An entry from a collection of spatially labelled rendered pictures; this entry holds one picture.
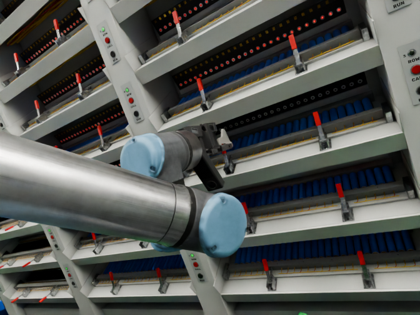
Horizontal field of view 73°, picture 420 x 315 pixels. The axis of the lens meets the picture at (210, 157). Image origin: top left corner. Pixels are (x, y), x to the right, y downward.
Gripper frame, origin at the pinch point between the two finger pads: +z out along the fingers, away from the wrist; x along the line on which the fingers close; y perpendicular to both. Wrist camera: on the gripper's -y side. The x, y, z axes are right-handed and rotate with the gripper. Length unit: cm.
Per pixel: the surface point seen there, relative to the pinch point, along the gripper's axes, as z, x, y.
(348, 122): 3.5, -32.6, -2.6
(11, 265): 1, 141, -26
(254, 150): 3.7, -7.2, -2.9
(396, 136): -1.9, -40.9, -8.4
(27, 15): -10, 53, 65
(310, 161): -1.3, -22.3, -9.3
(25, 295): 3, 141, -45
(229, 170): -0.2, 0.5, -6.4
